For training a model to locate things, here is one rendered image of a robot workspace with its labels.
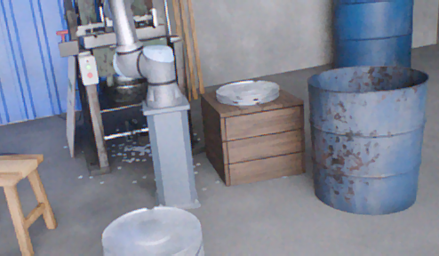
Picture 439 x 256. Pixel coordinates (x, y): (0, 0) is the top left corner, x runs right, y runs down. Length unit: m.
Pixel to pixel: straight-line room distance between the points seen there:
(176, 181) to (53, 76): 2.04
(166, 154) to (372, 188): 0.78
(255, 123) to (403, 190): 0.63
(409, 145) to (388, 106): 0.18
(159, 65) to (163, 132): 0.27
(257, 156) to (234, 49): 2.10
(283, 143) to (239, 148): 0.21
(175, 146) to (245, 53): 2.39
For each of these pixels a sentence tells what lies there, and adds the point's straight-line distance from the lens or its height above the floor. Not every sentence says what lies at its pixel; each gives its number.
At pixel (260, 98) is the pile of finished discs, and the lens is 2.06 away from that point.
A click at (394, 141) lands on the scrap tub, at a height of 0.29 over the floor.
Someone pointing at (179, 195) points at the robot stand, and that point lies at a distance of 1.91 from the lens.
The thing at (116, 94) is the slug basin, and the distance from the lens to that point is 2.50.
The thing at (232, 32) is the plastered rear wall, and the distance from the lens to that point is 4.04.
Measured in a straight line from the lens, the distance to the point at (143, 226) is 1.36.
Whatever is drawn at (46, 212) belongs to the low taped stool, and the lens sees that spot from 1.94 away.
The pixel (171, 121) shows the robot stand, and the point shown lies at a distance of 1.79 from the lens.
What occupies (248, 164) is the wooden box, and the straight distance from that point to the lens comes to 2.08.
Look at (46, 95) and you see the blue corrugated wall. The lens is 3.73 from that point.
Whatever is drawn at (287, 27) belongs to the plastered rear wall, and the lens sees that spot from 4.28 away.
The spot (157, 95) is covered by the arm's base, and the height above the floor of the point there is 0.50.
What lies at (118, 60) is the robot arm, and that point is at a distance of 1.88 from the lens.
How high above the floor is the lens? 0.92
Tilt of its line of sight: 18 degrees down
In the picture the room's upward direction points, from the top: 8 degrees counter-clockwise
